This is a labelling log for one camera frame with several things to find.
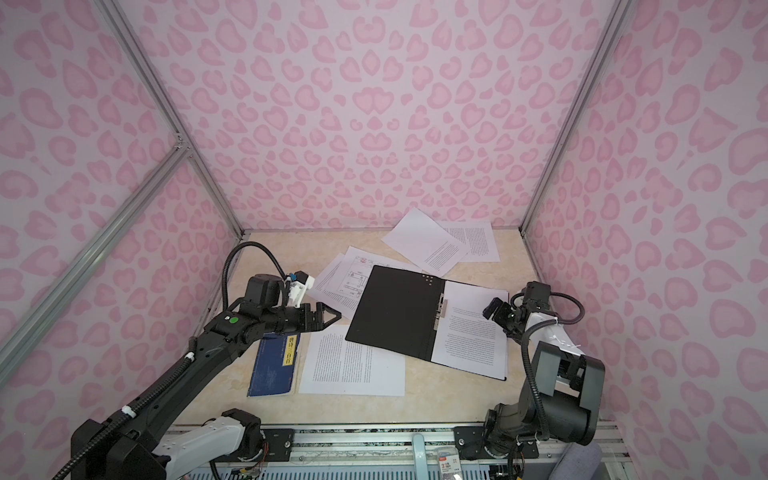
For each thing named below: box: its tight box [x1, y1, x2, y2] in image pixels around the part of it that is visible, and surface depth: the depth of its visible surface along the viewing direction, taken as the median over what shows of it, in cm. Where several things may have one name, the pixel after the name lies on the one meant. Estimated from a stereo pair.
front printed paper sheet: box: [300, 325, 406, 396], surface depth 88 cm
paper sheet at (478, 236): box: [438, 221, 501, 263], surface depth 120 cm
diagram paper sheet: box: [307, 246, 422, 318], surface depth 109 cm
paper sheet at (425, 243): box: [382, 207, 471, 277], surface depth 120 cm
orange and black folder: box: [345, 265, 509, 381], surface depth 95 cm
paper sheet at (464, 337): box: [431, 281, 509, 381], surface depth 93 cm
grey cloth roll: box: [548, 442, 603, 480], surface depth 70 cm
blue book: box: [247, 333, 300, 397], surface depth 86 cm
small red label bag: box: [437, 447, 462, 476], surface depth 70 cm
